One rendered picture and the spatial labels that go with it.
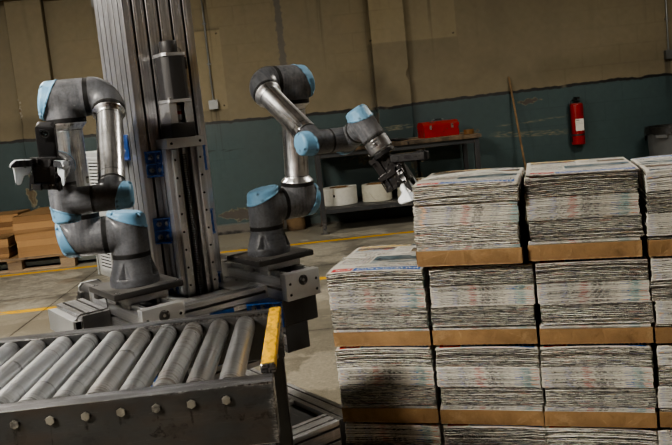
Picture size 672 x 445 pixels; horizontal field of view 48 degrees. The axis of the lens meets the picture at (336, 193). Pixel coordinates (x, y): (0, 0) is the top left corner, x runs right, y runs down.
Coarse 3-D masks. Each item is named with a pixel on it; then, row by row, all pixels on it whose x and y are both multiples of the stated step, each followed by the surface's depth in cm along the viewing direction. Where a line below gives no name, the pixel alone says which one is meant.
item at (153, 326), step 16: (160, 320) 194; (176, 320) 192; (192, 320) 190; (208, 320) 190; (256, 320) 190; (16, 336) 192; (32, 336) 191; (48, 336) 189; (80, 336) 188; (128, 336) 189; (256, 336) 190; (224, 352) 191; (256, 352) 191; (160, 368) 190
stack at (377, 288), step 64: (384, 256) 232; (384, 320) 215; (448, 320) 210; (512, 320) 205; (576, 320) 201; (640, 320) 196; (384, 384) 218; (448, 384) 212; (512, 384) 207; (576, 384) 202; (640, 384) 198
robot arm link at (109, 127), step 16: (96, 80) 225; (96, 96) 223; (112, 96) 223; (96, 112) 222; (112, 112) 220; (96, 128) 219; (112, 128) 217; (112, 144) 213; (112, 160) 210; (112, 176) 206; (96, 192) 203; (112, 192) 203; (128, 192) 204; (96, 208) 203; (112, 208) 205
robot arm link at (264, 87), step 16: (256, 80) 249; (272, 80) 249; (256, 96) 248; (272, 96) 243; (272, 112) 242; (288, 112) 236; (288, 128) 235; (304, 128) 229; (304, 144) 224; (320, 144) 227
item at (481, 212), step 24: (432, 192) 205; (456, 192) 203; (480, 192) 201; (504, 192) 199; (432, 216) 206; (456, 216) 204; (480, 216) 202; (504, 216) 200; (432, 240) 207; (456, 240) 205; (480, 240) 203; (504, 240) 202
